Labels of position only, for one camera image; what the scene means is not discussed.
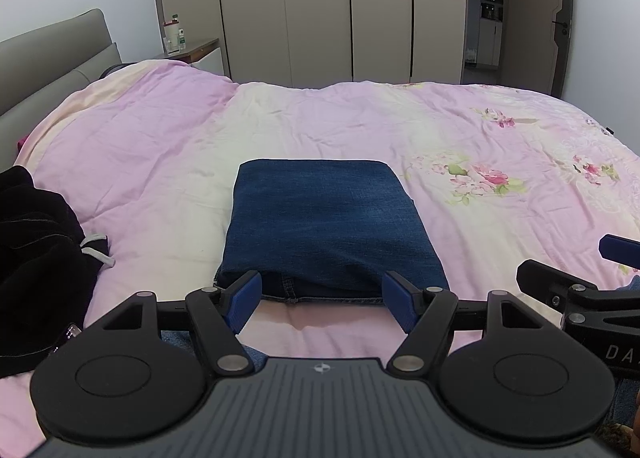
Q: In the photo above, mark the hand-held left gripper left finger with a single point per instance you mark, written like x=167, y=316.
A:
x=245, y=300

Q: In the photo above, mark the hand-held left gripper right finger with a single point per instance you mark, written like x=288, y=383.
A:
x=400, y=300

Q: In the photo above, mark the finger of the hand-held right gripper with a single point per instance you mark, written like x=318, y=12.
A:
x=620, y=248
x=545, y=280

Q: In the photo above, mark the blue denim pants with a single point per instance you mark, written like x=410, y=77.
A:
x=320, y=218

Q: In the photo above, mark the person's worn blue jeans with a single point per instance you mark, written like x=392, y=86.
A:
x=175, y=342

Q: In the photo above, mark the pink floral blanket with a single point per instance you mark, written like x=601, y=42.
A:
x=200, y=122

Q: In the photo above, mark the wooden nightstand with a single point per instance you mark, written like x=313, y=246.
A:
x=202, y=55

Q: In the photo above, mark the small green label bottle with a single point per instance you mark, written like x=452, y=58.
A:
x=182, y=39

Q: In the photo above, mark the hallway cabinet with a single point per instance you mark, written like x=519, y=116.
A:
x=491, y=2

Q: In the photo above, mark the beige wardrobe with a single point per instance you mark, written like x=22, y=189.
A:
x=320, y=7

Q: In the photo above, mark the grey padded headboard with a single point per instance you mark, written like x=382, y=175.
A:
x=50, y=62

